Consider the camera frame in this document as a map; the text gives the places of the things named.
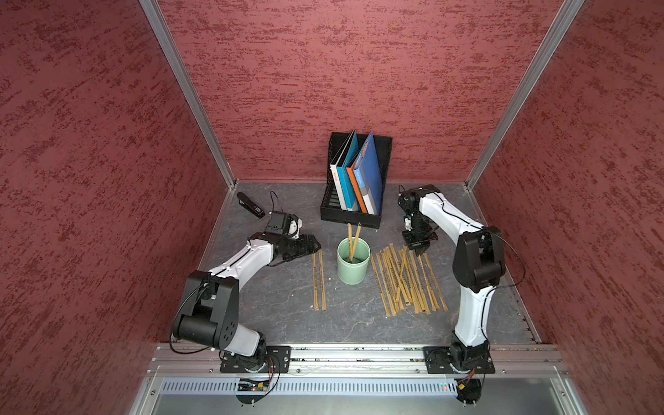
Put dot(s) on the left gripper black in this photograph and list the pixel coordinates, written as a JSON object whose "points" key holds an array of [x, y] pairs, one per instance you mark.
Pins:
{"points": [[304, 248]]}

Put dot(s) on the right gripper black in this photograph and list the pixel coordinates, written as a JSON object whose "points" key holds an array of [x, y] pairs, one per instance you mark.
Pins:
{"points": [[418, 245]]}

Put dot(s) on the green metal cup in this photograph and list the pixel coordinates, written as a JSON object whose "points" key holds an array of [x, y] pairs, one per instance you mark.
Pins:
{"points": [[352, 272]]}

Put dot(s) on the paper straw eleventh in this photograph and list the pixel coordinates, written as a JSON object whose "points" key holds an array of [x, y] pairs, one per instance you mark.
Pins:
{"points": [[401, 291]]}

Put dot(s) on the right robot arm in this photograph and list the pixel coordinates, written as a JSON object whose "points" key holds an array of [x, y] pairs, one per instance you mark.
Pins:
{"points": [[478, 266]]}

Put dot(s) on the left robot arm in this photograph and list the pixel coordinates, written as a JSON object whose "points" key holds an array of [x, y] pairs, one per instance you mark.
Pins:
{"points": [[209, 310]]}

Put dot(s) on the black mesh file holder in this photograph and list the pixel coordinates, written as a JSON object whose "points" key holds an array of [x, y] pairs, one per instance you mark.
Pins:
{"points": [[330, 207]]}

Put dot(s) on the teal book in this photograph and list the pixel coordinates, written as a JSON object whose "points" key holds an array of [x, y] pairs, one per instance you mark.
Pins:
{"points": [[342, 162]]}

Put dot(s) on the black stapler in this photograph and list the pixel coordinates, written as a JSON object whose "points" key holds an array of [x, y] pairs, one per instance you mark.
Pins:
{"points": [[248, 204]]}

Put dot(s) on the orange book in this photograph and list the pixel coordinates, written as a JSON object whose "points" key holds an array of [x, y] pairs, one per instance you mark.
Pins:
{"points": [[357, 192]]}

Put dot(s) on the blue folder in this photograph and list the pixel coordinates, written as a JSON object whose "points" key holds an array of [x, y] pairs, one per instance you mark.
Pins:
{"points": [[371, 170]]}

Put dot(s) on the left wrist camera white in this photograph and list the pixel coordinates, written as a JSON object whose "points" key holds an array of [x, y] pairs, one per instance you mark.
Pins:
{"points": [[294, 227]]}

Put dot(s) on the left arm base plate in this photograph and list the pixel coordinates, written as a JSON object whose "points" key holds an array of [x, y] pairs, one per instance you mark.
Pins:
{"points": [[270, 359]]}

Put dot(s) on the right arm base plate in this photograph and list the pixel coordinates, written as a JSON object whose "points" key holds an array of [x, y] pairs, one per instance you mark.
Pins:
{"points": [[458, 359]]}

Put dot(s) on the aluminium front rail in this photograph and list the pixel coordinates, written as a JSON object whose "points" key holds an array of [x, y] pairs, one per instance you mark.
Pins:
{"points": [[366, 360]]}

